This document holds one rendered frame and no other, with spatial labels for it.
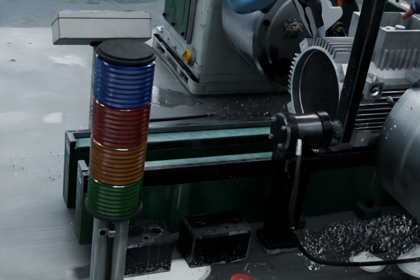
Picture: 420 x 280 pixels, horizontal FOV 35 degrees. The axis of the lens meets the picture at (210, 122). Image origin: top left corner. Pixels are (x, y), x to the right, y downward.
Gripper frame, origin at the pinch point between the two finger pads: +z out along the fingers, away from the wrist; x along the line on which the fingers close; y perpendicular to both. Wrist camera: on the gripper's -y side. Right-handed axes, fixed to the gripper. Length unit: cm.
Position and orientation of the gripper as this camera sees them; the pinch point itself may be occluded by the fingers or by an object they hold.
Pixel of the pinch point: (315, 37)
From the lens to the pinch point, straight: 121.0
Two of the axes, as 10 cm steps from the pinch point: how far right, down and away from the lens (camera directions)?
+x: -3.6, -4.6, 8.1
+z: 3.5, 7.4, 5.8
